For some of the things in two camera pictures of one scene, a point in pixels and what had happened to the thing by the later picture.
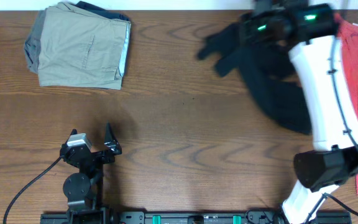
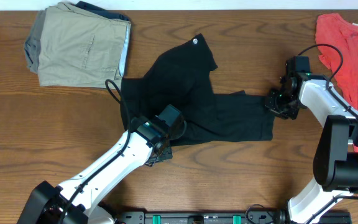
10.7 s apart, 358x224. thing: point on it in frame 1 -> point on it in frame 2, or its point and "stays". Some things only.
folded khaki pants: [79, 48] stays
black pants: [269, 73] -> [181, 77]
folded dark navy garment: [114, 14] stays
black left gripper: [112, 144] -> [168, 154]
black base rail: [189, 217] stays
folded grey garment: [32, 43] stays
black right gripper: [247, 21] -> [270, 103]
